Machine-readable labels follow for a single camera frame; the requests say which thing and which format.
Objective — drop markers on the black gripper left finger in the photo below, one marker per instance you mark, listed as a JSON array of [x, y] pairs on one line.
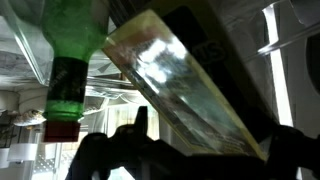
[[141, 121]]

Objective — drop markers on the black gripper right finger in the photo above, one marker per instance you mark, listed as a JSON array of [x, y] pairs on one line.
[[289, 150]]

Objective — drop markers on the yellow book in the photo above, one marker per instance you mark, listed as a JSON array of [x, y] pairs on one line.
[[181, 60]]

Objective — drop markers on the green glass bottle red cap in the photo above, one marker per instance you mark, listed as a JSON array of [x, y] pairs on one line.
[[75, 29]]

